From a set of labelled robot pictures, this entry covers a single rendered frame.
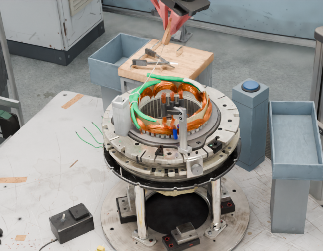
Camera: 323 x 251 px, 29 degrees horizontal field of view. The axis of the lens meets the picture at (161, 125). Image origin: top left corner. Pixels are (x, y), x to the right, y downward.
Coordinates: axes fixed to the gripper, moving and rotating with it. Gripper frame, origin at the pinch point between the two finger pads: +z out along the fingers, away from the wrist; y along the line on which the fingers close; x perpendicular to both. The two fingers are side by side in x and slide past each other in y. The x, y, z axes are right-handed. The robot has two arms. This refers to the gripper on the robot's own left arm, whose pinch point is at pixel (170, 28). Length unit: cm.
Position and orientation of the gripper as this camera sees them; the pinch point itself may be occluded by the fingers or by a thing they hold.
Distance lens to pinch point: 133.9
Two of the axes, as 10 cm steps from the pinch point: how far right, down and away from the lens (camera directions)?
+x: 6.5, -3.9, 6.5
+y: 7.1, 6.2, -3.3
